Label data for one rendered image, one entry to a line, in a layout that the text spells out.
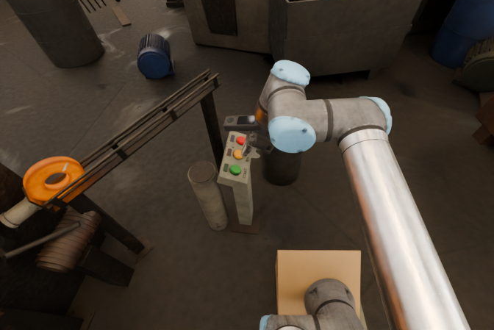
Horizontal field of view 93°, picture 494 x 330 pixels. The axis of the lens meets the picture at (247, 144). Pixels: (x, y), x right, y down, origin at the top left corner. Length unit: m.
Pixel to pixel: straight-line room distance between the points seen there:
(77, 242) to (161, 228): 0.56
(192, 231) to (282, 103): 1.12
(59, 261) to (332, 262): 0.97
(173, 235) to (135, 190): 0.44
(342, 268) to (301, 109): 0.75
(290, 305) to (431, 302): 0.79
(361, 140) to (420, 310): 0.25
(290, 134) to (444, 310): 0.31
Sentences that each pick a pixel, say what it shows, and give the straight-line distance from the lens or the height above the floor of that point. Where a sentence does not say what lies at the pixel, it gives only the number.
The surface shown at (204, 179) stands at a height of 0.52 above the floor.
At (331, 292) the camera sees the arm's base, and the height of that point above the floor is 0.32.
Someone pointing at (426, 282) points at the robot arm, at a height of 0.99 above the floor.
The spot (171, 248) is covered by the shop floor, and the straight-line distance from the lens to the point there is 1.48.
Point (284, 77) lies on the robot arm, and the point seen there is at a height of 1.04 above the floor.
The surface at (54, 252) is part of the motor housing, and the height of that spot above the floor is 0.53.
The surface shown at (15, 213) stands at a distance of 1.04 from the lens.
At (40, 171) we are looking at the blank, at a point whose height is 0.77.
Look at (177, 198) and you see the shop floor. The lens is 1.60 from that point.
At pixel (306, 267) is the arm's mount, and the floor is 0.32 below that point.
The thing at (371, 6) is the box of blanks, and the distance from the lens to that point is 2.18.
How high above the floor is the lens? 1.33
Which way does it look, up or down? 49 degrees down
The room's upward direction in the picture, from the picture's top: 5 degrees counter-clockwise
